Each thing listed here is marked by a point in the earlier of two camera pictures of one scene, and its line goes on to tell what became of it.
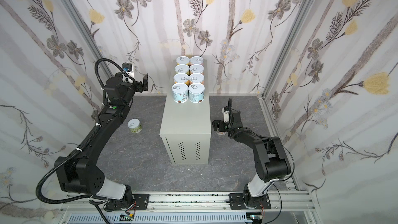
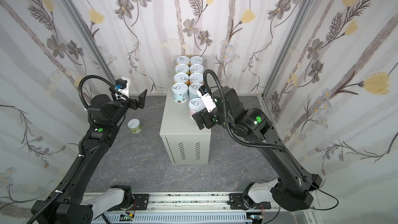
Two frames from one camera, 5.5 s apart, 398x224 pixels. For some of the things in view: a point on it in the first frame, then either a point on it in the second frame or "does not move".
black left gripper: [138, 85] → [133, 105]
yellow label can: [183, 60] does not move
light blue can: [180, 93] does not move
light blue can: [196, 92] does not move
